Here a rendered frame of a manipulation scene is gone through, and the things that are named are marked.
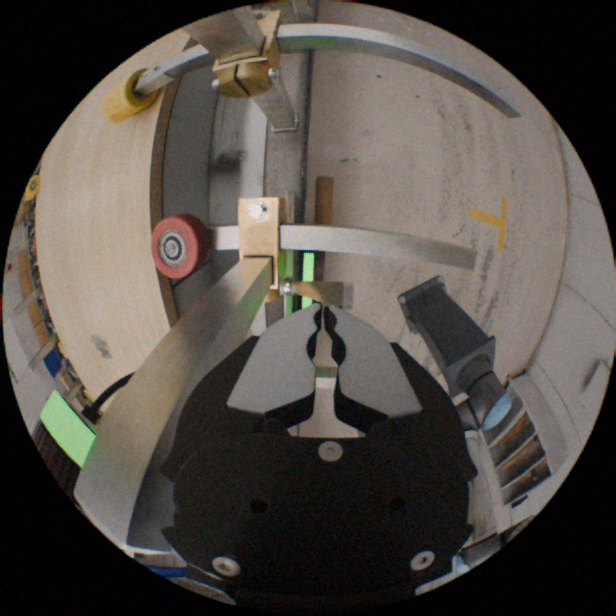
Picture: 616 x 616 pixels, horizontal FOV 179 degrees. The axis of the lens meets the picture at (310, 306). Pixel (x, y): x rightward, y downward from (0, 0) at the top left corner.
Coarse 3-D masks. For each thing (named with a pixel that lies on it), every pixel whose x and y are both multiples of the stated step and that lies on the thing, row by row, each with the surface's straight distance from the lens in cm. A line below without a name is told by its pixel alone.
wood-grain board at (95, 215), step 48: (144, 48) 60; (96, 96) 65; (96, 144) 49; (144, 144) 34; (48, 192) 82; (96, 192) 43; (144, 192) 32; (48, 240) 79; (96, 240) 44; (144, 240) 32; (48, 288) 92; (96, 288) 48; (144, 288) 35; (144, 336) 41; (96, 384) 94
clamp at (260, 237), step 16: (240, 208) 27; (272, 208) 26; (240, 224) 27; (256, 224) 27; (272, 224) 26; (240, 240) 28; (256, 240) 27; (272, 240) 26; (240, 256) 28; (256, 256) 27; (272, 256) 27; (272, 272) 28; (272, 288) 28
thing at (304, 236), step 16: (208, 224) 33; (224, 224) 32; (288, 224) 28; (304, 224) 28; (320, 224) 29; (224, 240) 29; (288, 240) 27; (304, 240) 27; (320, 240) 27; (336, 240) 27; (352, 240) 27; (368, 240) 28; (384, 240) 28; (400, 240) 29; (416, 240) 30; (432, 240) 31; (400, 256) 29; (416, 256) 30; (432, 256) 31; (448, 256) 32; (464, 256) 34
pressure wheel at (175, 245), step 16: (160, 224) 29; (176, 224) 27; (192, 224) 27; (160, 240) 30; (176, 240) 28; (192, 240) 26; (208, 240) 29; (160, 256) 30; (176, 256) 29; (192, 256) 27; (176, 272) 29
